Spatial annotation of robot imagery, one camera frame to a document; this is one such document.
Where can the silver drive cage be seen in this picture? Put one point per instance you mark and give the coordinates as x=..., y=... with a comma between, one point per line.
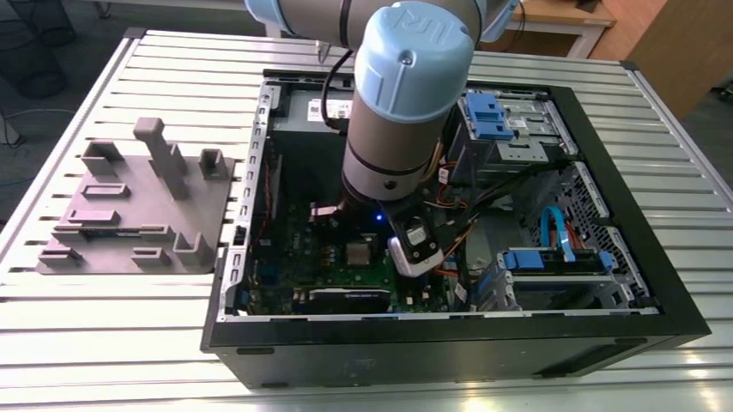
x=515, y=154

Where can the blue plastic drive latch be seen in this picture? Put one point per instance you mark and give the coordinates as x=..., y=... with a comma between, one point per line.
x=486, y=116

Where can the blue motherboard connector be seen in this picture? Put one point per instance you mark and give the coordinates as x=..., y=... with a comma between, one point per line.
x=268, y=274

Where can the green motherboard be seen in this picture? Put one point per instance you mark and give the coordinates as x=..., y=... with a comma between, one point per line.
x=311, y=266

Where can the RAM stick with black chips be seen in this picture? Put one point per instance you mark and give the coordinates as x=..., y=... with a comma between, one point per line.
x=111, y=234

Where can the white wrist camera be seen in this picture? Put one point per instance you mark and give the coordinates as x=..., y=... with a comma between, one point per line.
x=418, y=262

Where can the wooden cabinet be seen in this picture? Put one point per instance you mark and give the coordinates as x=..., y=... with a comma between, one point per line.
x=676, y=51

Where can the black graphics card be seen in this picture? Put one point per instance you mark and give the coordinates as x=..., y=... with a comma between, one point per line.
x=343, y=296

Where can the grey parts rack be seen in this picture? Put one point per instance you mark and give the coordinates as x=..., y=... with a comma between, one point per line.
x=155, y=206

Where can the grey power supply unit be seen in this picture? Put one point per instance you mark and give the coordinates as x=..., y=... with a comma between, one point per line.
x=303, y=163

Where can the hard disk in blue carrier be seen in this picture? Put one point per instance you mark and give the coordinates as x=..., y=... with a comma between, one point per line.
x=523, y=260

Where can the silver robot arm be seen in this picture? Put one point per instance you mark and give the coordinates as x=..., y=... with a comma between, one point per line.
x=395, y=129

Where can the black PC case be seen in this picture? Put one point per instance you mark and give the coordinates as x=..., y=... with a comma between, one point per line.
x=401, y=356

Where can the silver CPU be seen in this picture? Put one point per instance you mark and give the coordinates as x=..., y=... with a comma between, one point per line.
x=359, y=254

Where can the silver disk bay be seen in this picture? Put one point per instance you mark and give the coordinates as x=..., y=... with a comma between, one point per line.
x=564, y=281

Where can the black waste bin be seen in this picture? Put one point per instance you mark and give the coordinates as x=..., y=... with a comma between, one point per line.
x=37, y=81

